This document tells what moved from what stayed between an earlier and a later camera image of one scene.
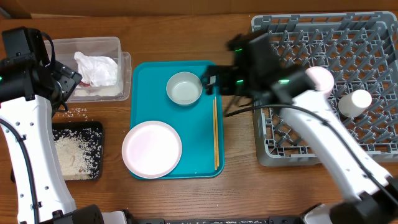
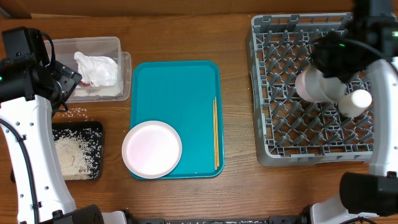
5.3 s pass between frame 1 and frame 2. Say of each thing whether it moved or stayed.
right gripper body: moved
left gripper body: stayed
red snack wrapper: stayed
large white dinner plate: stayed
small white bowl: moved
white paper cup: stayed
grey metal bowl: moved
